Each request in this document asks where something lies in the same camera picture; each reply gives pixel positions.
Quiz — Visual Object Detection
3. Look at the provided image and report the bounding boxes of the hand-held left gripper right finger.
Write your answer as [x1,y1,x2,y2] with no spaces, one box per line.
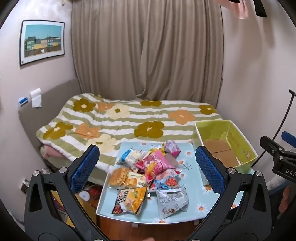
[185,146,271,241]

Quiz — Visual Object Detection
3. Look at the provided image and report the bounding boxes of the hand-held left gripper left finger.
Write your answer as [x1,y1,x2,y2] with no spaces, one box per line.
[24,144,109,241]

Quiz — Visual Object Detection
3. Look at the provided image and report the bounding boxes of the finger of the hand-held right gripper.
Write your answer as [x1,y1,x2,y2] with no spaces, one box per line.
[281,131,296,148]
[260,136,286,161]

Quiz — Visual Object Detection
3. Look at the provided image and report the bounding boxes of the clear bag of orange puffs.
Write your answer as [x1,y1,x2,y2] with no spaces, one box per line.
[109,167,133,188]

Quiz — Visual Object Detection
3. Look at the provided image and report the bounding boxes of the green cardboard box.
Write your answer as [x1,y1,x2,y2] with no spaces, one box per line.
[191,120,258,186]

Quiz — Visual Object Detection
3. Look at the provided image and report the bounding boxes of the clear packet with brown snack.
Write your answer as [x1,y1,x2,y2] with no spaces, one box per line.
[165,154,184,169]

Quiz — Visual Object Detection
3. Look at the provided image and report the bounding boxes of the pink white snack packet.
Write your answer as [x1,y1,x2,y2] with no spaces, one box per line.
[164,140,181,158]

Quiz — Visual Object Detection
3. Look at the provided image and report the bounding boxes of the blue red snack packet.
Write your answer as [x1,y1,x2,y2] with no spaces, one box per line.
[150,170,183,193]

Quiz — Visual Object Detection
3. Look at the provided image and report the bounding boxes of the white blue snack packet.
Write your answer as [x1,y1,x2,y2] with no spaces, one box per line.
[116,148,145,171]

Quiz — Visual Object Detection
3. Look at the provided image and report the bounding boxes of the grey newsprint snack bag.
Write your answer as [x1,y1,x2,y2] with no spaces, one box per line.
[156,187,189,219]

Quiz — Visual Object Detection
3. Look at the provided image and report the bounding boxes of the pink yellow snack bag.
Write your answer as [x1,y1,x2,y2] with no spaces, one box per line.
[135,151,178,183]

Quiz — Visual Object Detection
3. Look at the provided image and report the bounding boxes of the cream yellow snack packet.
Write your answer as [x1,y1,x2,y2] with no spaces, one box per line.
[124,171,148,189]

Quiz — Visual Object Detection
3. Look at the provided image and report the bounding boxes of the yellow black snack packet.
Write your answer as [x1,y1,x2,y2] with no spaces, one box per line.
[149,145,166,157]

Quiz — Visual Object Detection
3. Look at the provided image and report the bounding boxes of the person's right hand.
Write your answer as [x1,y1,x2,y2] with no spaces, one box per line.
[278,185,293,214]

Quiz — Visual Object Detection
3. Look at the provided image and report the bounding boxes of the red patterned bag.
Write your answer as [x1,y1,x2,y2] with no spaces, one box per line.
[87,184,103,202]

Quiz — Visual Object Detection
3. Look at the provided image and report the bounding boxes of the white round lid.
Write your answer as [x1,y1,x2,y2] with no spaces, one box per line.
[77,191,91,202]

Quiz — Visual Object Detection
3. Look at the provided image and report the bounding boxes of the pink pillow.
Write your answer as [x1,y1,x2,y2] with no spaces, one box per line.
[42,146,66,159]

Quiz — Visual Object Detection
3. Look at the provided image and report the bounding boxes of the striped floral blanket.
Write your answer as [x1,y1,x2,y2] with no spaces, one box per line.
[36,93,219,166]

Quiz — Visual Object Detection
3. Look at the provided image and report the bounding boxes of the grey bed headboard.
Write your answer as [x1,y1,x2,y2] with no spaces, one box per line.
[18,78,81,160]

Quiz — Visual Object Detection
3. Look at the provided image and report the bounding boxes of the blue floral tablecloth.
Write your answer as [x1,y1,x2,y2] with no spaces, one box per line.
[96,141,255,226]

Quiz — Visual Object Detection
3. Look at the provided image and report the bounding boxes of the white tissue roll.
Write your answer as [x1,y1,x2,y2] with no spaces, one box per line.
[30,88,43,108]

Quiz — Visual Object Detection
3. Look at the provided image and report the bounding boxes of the beige curtain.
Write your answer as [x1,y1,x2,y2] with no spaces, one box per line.
[70,0,225,102]

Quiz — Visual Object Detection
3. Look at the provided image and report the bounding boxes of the pink cloth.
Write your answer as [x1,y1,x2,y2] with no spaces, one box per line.
[215,0,249,19]

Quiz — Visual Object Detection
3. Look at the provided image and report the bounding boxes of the black curved cable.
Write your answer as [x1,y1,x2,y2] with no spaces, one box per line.
[253,89,296,166]

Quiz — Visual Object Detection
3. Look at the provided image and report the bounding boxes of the framed wall poster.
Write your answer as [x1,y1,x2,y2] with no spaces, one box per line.
[19,20,65,66]

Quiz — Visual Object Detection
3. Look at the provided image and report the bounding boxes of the black strap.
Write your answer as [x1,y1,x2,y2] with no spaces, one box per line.
[253,0,267,18]

